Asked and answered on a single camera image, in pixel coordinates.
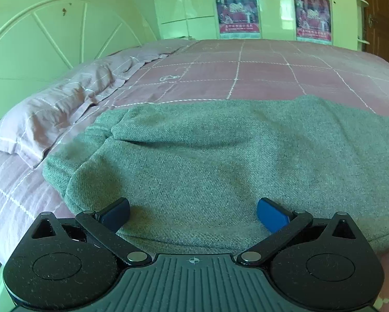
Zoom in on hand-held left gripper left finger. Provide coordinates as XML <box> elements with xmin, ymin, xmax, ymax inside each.
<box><xmin>30</xmin><ymin>198</ymin><xmax>152</xmax><ymax>265</ymax></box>

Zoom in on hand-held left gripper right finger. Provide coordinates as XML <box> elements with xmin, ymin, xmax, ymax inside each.
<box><xmin>237</xmin><ymin>197</ymin><xmax>359</xmax><ymax>265</ymax></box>

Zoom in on grey-green pants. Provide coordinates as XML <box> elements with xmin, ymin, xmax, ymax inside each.
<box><xmin>43</xmin><ymin>95</ymin><xmax>389</xmax><ymax>257</ymax></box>

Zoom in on pink checked pillow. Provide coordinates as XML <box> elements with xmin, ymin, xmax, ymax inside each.
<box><xmin>0</xmin><ymin>61</ymin><xmax>143</xmax><ymax>170</ymax></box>
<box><xmin>107</xmin><ymin>39</ymin><xmax>200</xmax><ymax>72</ymax></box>

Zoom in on pink checked bedsheet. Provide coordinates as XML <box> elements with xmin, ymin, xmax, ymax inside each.
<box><xmin>0</xmin><ymin>39</ymin><xmax>389</xmax><ymax>312</ymax></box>

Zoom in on white bed headboard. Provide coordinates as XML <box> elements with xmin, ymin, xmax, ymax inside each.
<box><xmin>0</xmin><ymin>0</ymin><xmax>158</xmax><ymax>129</ymax></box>

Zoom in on white corner shelf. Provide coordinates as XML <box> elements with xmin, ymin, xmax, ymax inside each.
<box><xmin>356</xmin><ymin>0</ymin><xmax>371</xmax><ymax>45</ymax></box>

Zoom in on white glossy wardrobe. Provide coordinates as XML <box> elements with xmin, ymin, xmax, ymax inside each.
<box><xmin>149</xmin><ymin>0</ymin><xmax>360</xmax><ymax>51</ymax></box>

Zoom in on wall calendar poster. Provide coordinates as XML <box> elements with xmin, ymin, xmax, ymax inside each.
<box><xmin>291</xmin><ymin>0</ymin><xmax>333</xmax><ymax>45</ymax></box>
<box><xmin>211</xmin><ymin>0</ymin><xmax>263</xmax><ymax>40</ymax></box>

